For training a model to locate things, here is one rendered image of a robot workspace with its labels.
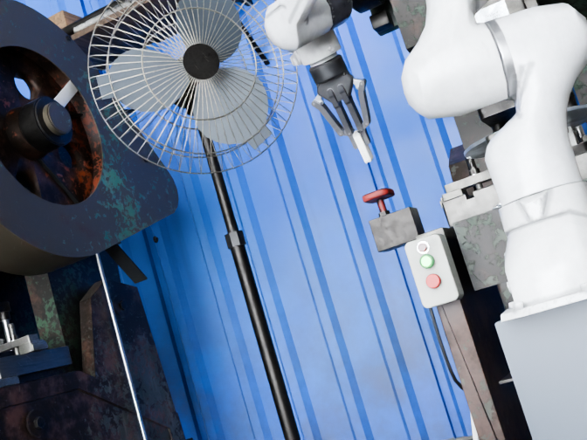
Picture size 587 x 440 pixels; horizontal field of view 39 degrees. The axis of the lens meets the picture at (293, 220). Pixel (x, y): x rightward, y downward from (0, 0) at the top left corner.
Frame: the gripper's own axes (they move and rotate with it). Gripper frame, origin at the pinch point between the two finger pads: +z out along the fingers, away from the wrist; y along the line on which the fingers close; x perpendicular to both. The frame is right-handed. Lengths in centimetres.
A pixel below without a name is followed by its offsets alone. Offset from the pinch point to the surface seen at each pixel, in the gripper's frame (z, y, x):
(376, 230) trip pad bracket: 15.4, -1.7, -10.9
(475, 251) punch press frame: 25.8, 16.5, -13.4
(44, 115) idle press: -34, -94, 36
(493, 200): 20.9, 21.5, -1.0
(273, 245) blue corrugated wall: 54, -89, 122
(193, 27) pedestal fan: -37, -45, 46
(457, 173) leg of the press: 25.6, 7.7, 41.0
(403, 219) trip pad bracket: 15.2, 4.6, -10.7
